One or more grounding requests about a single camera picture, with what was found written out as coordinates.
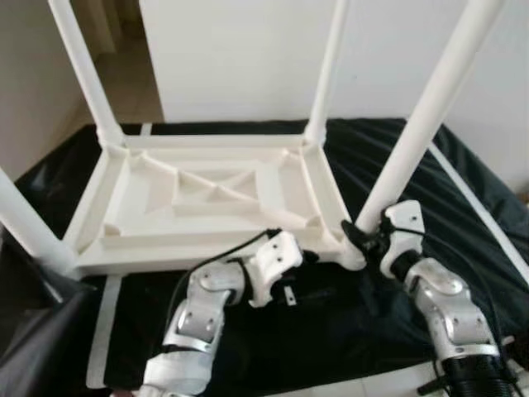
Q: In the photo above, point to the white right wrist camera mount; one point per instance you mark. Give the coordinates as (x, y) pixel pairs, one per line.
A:
(405, 219)

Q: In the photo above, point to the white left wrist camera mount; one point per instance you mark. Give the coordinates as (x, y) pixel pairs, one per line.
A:
(273, 260)

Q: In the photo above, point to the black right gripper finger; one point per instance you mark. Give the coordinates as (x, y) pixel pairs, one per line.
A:
(355, 233)

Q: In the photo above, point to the dark metal bar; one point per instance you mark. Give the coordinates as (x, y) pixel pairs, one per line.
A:
(434, 385)

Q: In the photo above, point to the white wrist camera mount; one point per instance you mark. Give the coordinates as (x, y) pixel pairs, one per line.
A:
(273, 260)
(405, 219)

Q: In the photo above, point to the white plastic table top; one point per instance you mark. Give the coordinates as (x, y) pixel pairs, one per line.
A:
(215, 194)

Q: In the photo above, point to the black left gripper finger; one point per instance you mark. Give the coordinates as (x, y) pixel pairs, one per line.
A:
(311, 256)
(291, 296)

